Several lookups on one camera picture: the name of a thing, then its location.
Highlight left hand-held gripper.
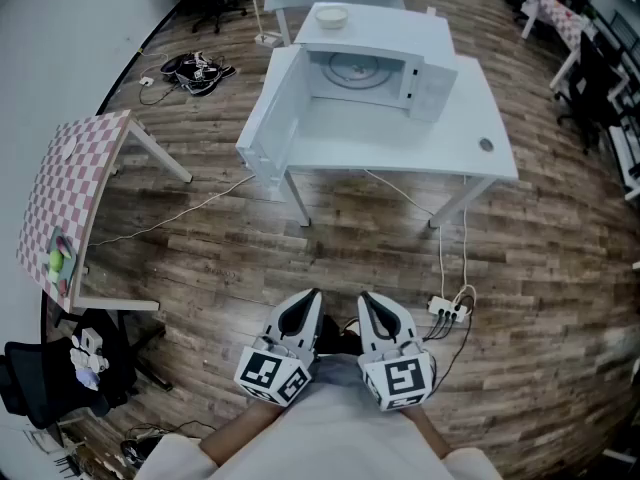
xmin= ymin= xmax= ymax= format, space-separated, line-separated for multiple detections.
xmin=234 ymin=288 xmax=324 ymax=409

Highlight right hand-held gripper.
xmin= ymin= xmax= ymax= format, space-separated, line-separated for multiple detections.
xmin=356 ymin=290 xmax=438 ymax=413

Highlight white microwave door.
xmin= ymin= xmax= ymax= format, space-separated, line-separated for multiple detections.
xmin=234 ymin=45 xmax=310 ymax=203

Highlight person's left forearm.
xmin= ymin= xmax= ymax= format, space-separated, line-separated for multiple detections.
xmin=198 ymin=398 xmax=282 ymax=468

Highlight person's right forearm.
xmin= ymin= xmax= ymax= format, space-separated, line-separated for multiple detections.
xmin=403 ymin=406 xmax=454 ymax=460

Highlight glass microwave turntable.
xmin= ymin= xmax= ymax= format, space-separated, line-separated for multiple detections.
xmin=319 ymin=51 xmax=401 ymax=90

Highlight white microwave housing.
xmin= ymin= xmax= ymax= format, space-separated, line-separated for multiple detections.
xmin=293 ymin=1 xmax=460 ymax=123

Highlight white power strip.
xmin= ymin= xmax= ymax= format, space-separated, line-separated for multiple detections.
xmin=426 ymin=295 xmax=472 ymax=322

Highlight person's white sweater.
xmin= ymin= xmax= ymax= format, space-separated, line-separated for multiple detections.
xmin=133 ymin=352 xmax=506 ymax=480

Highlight white table with grommet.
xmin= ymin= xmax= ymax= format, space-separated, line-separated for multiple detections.
xmin=279 ymin=53 xmax=520 ymax=229

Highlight black floor gear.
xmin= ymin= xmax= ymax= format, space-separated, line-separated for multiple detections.
xmin=119 ymin=420 xmax=171 ymax=472

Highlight white gadget cluster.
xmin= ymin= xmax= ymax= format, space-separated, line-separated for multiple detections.
xmin=69 ymin=326 xmax=111 ymax=394

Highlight grey fruit tray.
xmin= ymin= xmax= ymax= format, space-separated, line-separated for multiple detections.
xmin=45 ymin=225 xmax=80 ymax=298

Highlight pink checkered table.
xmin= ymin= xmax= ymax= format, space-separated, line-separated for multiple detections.
xmin=14 ymin=109 xmax=194 ymax=315

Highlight black office chair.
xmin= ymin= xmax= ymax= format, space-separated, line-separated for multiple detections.
xmin=0 ymin=307 xmax=174 ymax=432

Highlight black equipment heap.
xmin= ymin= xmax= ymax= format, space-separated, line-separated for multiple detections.
xmin=159 ymin=51 xmax=238 ymax=98

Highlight white pole stand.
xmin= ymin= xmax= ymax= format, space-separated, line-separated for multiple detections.
xmin=236 ymin=0 xmax=282 ymax=47

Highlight white bowl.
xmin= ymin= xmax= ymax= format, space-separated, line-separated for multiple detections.
xmin=314 ymin=5 xmax=350 ymax=31

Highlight black swivel chair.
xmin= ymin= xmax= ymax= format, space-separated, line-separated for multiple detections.
xmin=553 ymin=30 xmax=624 ymax=157

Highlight checkered cloth table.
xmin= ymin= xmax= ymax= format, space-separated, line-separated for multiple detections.
xmin=519 ymin=0 xmax=599 ymax=92

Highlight black plug cables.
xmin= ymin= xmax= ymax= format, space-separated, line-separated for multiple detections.
xmin=422 ymin=295 xmax=475 ymax=407

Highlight white power cable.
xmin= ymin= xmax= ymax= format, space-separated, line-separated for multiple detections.
xmin=452 ymin=175 xmax=479 ymax=314
xmin=363 ymin=167 xmax=449 ymax=302

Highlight long white floor cable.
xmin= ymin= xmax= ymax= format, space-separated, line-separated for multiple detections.
xmin=87 ymin=172 xmax=257 ymax=249

